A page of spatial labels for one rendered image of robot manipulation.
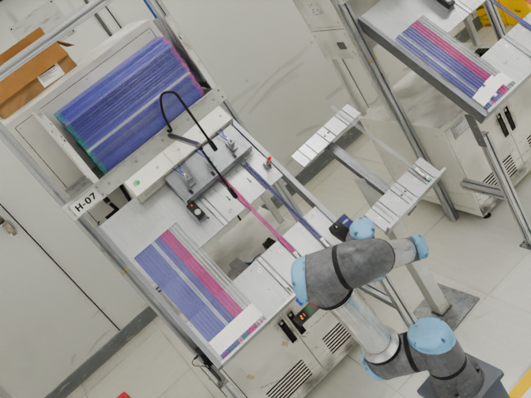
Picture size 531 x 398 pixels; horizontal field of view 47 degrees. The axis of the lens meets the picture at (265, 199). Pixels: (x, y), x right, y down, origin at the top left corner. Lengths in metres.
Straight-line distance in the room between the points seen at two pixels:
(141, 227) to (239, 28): 2.09
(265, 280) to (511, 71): 1.37
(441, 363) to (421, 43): 1.50
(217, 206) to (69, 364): 2.17
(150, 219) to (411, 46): 1.33
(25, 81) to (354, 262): 1.63
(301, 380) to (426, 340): 1.19
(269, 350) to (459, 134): 1.32
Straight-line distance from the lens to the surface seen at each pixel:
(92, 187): 2.37
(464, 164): 3.08
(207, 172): 2.38
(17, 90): 2.64
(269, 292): 2.28
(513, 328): 2.77
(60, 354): 4.24
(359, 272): 1.47
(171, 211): 2.40
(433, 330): 1.78
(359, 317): 1.64
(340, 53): 3.15
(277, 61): 4.30
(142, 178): 2.38
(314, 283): 1.50
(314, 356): 2.84
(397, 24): 2.87
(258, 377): 2.73
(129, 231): 2.40
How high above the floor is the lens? 2.01
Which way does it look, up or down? 26 degrees down
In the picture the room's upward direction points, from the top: 35 degrees counter-clockwise
